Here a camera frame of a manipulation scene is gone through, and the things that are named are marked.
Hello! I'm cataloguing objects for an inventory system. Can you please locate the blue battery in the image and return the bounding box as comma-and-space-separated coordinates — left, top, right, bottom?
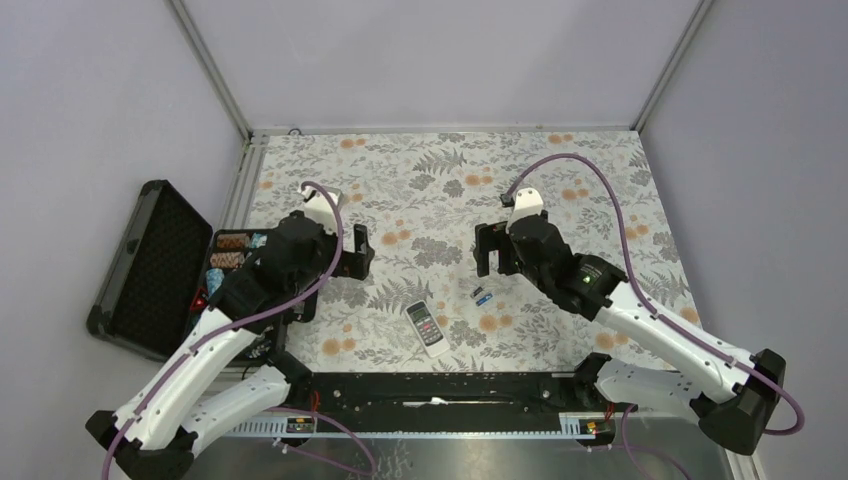
475, 293, 493, 306

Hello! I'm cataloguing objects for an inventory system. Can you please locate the white remote control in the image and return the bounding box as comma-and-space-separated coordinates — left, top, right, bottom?
404, 301, 451, 358

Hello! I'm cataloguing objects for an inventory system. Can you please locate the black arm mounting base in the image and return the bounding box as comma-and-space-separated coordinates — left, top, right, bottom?
283, 372, 626, 434

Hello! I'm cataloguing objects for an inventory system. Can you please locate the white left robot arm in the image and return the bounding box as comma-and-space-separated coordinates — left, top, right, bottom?
86, 210, 375, 479

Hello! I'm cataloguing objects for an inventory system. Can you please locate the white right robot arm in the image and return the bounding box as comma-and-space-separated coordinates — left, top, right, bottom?
473, 214, 786, 456

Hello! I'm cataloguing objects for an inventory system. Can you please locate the floral table mat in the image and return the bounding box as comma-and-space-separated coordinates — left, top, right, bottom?
249, 131, 699, 372

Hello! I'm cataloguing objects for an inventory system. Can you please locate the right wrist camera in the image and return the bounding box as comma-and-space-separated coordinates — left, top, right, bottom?
501, 188, 544, 222

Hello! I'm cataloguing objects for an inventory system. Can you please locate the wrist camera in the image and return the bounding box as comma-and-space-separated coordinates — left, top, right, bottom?
300, 186, 345, 226
501, 188, 544, 222

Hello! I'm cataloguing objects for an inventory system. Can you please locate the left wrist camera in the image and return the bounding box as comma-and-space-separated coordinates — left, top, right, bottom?
300, 186, 345, 226

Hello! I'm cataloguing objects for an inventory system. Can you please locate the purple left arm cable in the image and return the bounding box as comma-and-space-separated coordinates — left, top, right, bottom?
99, 181, 346, 480

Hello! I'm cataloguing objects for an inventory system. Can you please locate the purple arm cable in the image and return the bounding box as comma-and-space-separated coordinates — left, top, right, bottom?
503, 153, 806, 437
99, 181, 346, 480

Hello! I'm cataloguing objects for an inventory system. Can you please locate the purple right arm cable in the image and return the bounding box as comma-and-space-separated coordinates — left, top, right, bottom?
503, 153, 806, 437

